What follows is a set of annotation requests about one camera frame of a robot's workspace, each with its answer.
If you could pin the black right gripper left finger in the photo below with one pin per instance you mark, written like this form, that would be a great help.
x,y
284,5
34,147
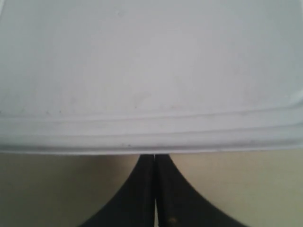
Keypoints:
x,y
134,203

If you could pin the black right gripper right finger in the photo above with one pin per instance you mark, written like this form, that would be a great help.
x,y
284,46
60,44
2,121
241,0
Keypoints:
x,y
179,204

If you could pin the white lidded plastic container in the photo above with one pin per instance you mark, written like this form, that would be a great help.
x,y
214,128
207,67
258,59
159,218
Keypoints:
x,y
150,76

